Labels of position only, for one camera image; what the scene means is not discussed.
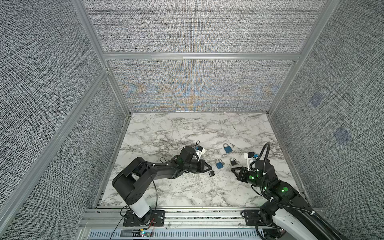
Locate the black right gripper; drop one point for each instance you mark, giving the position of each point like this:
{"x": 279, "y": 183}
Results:
{"x": 241, "y": 176}

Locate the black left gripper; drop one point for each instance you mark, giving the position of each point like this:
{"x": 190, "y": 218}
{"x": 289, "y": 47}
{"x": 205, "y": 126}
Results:
{"x": 201, "y": 163}

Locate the blue padlock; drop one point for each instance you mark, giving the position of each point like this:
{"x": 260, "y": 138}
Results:
{"x": 219, "y": 164}
{"x": 227, "y": 148}

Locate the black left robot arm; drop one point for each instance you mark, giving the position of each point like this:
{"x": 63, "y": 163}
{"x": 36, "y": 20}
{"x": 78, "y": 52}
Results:
{"x": 133, "y": 181}

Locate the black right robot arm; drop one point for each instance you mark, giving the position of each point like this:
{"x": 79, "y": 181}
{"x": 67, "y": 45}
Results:
{"x": 285, "y": 210}

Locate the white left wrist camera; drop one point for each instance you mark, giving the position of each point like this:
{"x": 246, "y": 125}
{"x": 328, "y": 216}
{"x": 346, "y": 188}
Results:
{"x": 199, "y": 152}

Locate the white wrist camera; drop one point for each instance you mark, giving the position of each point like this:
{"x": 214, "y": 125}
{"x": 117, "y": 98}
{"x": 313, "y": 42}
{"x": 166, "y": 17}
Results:
{"x": 251, "y": 159}
{"x": 199, "y": 152}

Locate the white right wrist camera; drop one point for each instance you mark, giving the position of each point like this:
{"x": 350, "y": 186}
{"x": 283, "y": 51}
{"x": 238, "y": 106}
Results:
{"x": 251, "y": 159}

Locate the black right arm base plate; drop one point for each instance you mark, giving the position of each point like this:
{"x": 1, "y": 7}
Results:
{"x": 255, "y": 217}

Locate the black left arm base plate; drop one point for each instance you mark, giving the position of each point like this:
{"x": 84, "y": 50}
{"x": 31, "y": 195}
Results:
{"x": 155, "y": 218}

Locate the aluminium front frame rail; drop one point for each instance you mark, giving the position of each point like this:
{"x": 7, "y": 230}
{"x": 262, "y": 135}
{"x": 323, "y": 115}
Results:
{"x": 191, "y": 223}

